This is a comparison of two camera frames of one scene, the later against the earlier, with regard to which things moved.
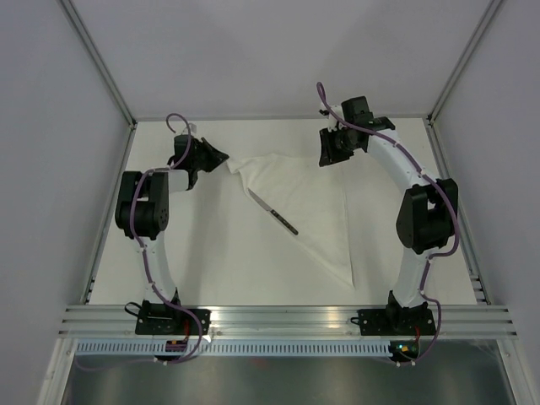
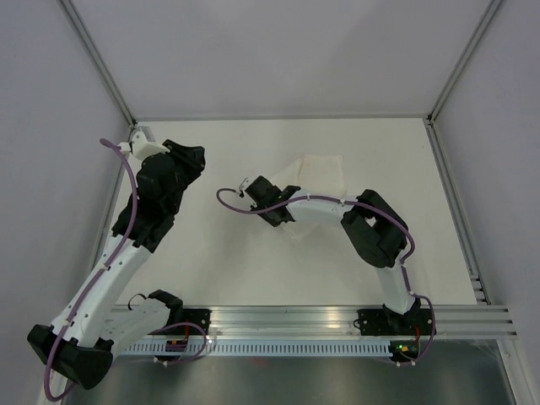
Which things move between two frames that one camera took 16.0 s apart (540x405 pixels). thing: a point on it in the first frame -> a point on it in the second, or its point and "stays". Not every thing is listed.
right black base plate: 395,321 stays
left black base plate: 164,321 stays
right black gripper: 329,155 -> 271,220
